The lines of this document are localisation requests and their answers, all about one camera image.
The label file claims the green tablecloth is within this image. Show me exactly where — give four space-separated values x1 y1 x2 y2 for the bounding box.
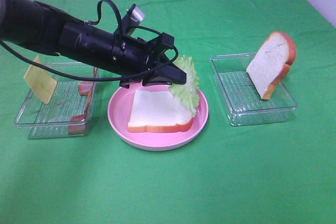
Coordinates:
1 0 335 223

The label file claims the yellow cheese slice toy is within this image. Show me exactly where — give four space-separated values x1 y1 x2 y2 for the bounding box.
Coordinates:
24 65 57 104

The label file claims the clear right bread tray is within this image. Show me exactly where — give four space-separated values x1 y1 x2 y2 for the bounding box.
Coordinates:
211 53 297 126

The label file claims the leaning bread slice toy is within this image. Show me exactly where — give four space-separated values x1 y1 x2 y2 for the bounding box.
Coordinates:
246 31 297 100

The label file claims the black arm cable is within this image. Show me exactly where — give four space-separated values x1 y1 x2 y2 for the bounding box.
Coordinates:
0 0 180 82

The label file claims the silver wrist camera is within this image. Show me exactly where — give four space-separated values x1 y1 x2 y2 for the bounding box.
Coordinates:
122 4 145 36

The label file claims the green lettuce leaf toy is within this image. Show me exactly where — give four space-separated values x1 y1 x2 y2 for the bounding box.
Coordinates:
169 55 200 116

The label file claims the clear left ingredient tray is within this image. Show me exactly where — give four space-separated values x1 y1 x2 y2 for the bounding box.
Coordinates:
14 74 97 139

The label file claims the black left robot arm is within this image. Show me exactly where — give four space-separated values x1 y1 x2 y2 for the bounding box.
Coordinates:
1 0 187 88

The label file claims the bread slice toy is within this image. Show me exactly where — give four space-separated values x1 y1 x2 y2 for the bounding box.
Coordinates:
128 90 194 133
246 31 297 100

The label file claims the pink round plate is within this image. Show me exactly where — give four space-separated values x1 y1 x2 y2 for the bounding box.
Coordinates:
107 83 209 151

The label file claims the bacon strip toy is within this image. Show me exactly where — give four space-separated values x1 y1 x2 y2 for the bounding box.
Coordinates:
78 67 99 95
68 88 93 135

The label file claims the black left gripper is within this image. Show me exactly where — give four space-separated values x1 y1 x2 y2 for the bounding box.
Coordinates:
112 33 187 88

